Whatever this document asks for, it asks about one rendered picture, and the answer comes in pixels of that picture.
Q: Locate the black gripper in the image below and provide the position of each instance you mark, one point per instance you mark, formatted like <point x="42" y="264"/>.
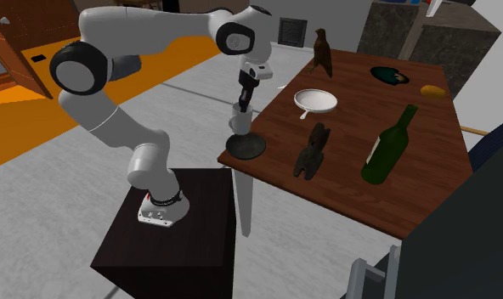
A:
<point x="248" y="82"/>

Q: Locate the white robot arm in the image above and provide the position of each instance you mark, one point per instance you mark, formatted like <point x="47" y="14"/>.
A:
<point x="110" y="29"/>

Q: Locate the white mug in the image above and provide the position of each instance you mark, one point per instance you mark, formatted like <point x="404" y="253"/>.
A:
<point x="241" y="122"/>

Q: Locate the dark round plate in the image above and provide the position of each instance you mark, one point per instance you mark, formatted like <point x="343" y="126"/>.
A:
<point x="246" y="148"/>

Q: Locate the brown bird figure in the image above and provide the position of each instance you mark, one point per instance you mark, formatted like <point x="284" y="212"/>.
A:
<point x="322" y="54"/>

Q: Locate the dark brown animal figure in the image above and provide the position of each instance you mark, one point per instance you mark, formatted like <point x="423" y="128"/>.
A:
<point x="311" y="155"/>

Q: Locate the dark green flat object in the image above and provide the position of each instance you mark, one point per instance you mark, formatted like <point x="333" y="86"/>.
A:
<point x="387" y="75"/>

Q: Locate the green glass bottle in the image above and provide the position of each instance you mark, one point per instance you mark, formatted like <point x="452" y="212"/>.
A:
<point x="386" y="151"/>

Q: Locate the brown wooden table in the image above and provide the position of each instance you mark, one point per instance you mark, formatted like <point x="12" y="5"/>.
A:
<point x="359" y="194"/>

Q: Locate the yellow lemon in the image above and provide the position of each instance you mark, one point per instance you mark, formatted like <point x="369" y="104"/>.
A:
<point x="433" y="91"/>

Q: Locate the dark robot stand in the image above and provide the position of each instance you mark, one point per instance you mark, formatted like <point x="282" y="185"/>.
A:
<point x="172" y="256"/>

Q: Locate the dark stone counter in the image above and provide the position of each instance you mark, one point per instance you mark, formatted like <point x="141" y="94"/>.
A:
<point x="450" y="45"/>

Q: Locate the orange rug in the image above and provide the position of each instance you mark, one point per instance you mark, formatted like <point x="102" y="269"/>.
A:
<point x="23" y="120"/>

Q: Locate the orange wooden cabinet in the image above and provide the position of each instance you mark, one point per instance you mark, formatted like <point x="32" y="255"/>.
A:
<point x="15" y="54"/>

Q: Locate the dark grey cabinet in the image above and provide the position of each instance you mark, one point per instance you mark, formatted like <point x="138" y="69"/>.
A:
<point x="467" y="244"/>

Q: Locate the dark wall vent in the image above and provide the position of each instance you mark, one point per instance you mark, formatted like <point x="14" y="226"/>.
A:
<point x="292" y="32"/>

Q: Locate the grey metal frame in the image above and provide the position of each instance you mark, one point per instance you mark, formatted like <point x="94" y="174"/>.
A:
<point x="365" y="269"/>

